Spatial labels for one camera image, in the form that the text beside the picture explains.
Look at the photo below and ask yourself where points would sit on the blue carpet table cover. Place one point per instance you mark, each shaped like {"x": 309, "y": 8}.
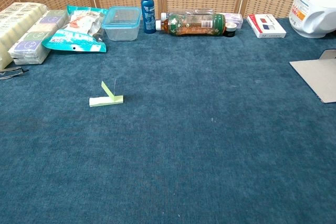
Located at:
{"x": 168, "y": 155}

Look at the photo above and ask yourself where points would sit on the green label tea bottle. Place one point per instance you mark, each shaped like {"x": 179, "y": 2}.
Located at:
{"x": 194, "y": 24}

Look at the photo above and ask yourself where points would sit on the clear container blue rim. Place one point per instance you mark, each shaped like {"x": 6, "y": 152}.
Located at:
{"x": 122, "y": 24}

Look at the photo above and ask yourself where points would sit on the blue spray bottle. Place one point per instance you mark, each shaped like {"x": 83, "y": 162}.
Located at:
{"x": 148, "y": 11}

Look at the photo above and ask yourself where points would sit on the small black jar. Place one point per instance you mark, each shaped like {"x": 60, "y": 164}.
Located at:
{"x": 230, "y": 30}

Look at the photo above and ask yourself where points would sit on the purple flat box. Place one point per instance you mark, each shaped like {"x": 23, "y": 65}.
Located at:
{"x": 235, "y": 19}

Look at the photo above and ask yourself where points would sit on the teal snack bag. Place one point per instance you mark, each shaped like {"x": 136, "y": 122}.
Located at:
{"x": 78, "y": 24}

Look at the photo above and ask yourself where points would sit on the white red glasses box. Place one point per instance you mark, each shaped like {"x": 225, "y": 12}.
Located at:
{"x": 266, "y": 26}

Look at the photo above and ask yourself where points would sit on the stacked colourful small boxes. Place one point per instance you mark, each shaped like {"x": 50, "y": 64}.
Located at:
{"x": 34, "y": 43}

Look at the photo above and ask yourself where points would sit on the black eyeglasses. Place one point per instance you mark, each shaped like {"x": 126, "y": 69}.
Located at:
{"x": 11, "y": 73}

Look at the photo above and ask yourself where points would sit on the white plastic jug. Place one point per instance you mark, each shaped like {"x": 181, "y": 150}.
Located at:
{"x": 315, "y": 11}

